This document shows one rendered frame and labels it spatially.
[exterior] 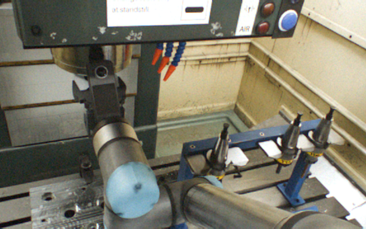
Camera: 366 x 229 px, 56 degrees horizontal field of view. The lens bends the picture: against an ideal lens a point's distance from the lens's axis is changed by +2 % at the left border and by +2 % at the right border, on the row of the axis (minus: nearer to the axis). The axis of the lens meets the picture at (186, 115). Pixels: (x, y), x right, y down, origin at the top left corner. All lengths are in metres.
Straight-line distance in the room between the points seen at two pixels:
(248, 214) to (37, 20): 0.36
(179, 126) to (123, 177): 1.51
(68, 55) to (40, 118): 0.70
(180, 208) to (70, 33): 0.34
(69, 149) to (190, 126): 0.81
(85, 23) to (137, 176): 0.22
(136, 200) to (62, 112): 0.87
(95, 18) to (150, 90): 0.94
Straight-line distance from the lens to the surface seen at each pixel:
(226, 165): 0.86
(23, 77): 1.25
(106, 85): 0.62
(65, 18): 0.49
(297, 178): 1.24
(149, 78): 1.38
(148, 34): 0.52
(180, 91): 1.93
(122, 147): 0.55
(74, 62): 0.67
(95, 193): 1.08
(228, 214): 0.47
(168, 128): 1.98
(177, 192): 0.63
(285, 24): 0.62
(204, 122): 2.07
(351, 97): 1.50
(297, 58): 1.70
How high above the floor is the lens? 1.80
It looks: 35 degrees down
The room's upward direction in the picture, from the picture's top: 9 degrees clockwise
